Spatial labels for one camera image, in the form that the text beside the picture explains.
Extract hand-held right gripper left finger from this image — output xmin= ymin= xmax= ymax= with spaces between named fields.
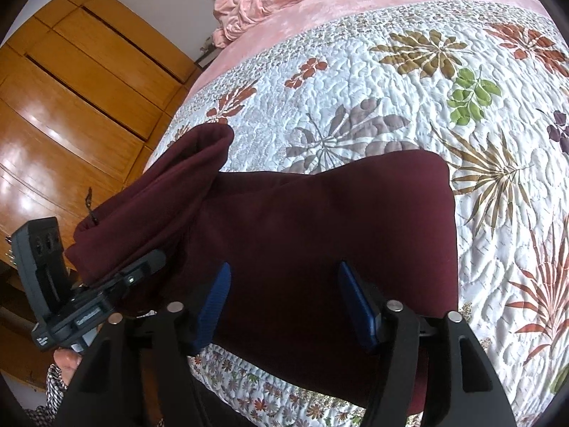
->
xmin=53 ymin=262 xmax=233 ymax=427

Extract dark wardrobe key tassel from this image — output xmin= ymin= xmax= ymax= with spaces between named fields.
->
xmin=84 ymin=187 xmax=100 ymax=227

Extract dark nightstand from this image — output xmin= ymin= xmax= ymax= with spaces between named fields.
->
xmin=198 ymin=38 xmax=220 ymax=69

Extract wooden wardrobe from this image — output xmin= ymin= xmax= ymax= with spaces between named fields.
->
xmin=0 ymin=0 xmax=202 ymax=374

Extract person's left hand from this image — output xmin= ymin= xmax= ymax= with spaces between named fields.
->
xmin=53 ymin=348 xmax=85 ymax=385

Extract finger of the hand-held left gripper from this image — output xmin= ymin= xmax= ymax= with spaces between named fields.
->
xmin=86 ymin=249 xmax=168 ymax=314

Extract maroon pants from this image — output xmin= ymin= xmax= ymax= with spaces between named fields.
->
xmin=64 ymin=123 xmax=461 ymax=415

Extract floral quilted bedspread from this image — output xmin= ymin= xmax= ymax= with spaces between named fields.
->
xmin=144 ymin=0 xmax=569 ymax=427

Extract pink bed sheet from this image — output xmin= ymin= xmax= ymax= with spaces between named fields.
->
xmin=180 ymin=0 xmax=549 ymax=114

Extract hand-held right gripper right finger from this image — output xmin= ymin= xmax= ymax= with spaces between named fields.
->
xmin=337 ymin=260 xmax=519 ymax=427

